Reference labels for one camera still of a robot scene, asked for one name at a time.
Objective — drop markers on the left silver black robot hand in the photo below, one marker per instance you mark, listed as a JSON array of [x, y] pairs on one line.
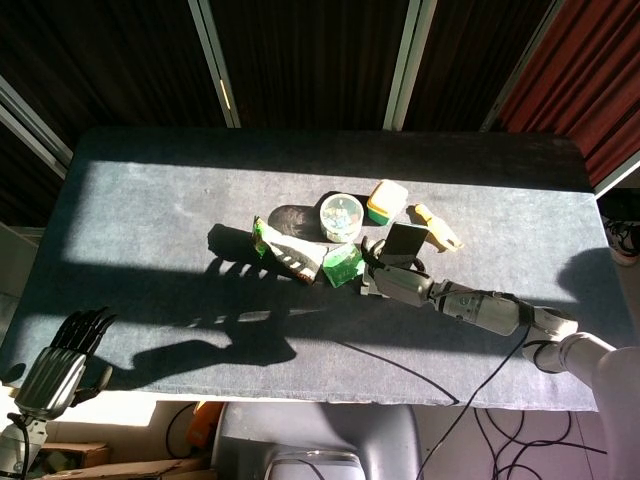
[[50, 380]]

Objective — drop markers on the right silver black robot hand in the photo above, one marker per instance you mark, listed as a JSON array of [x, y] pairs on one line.
[[402, 285]]

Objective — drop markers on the black smartphone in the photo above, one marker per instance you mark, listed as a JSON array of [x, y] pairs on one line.
[[405, 240]]

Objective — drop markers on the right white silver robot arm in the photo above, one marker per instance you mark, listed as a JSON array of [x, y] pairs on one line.
[[490, 310]]

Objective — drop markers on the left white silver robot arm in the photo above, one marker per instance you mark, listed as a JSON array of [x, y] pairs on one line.
[[20, 445]]

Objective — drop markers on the white textured stand block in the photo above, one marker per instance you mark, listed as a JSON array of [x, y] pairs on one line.
[[366, 288]]

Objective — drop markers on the small green snack packet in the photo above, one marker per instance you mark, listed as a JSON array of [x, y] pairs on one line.
[[342, 265]]

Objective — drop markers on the yellow wooden toy piece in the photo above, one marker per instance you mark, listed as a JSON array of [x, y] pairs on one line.
[[440, 232]]

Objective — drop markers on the brown cardboard box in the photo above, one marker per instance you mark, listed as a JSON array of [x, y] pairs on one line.
[[75, 454]]

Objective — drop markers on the green box with yellow lid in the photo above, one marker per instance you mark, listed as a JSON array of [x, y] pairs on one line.
[[386, 200]]

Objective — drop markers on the clear round plastic jar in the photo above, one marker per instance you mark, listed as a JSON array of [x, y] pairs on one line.
[[341, 217]]

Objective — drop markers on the large green orange snack bag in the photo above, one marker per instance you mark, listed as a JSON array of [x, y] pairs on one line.
[[292, 255]]

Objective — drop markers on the flat brown cardboard sheet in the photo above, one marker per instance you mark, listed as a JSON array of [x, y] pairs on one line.
[[130, 470]]

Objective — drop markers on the white grey robot torso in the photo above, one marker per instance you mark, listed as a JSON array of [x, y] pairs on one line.
[[350, 430]]

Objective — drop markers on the orange object under table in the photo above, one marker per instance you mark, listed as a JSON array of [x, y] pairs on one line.
[[205, 425]]

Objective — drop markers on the blue-grey table cloth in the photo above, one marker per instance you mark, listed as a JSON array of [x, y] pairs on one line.
[[175, 200]]

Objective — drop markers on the black white sneaker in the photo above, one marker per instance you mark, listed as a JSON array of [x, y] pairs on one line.
[[622, 240]]

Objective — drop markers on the dark brown curtain panel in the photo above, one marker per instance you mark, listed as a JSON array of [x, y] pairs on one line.
[[100, 60], [310, 60], [465, 60]]

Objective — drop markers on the red curtain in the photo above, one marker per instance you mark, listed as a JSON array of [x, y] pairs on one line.
[[590, 75]]

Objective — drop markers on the white frame post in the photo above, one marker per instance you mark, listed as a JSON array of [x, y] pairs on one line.
[[520, 65], [407, 65], [217, 65]]

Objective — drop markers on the white frame bar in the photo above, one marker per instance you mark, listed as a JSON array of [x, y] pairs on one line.
[[620, 177]]

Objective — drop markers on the white frame rail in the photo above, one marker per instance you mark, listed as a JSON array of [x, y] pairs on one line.
[[30, 125]]

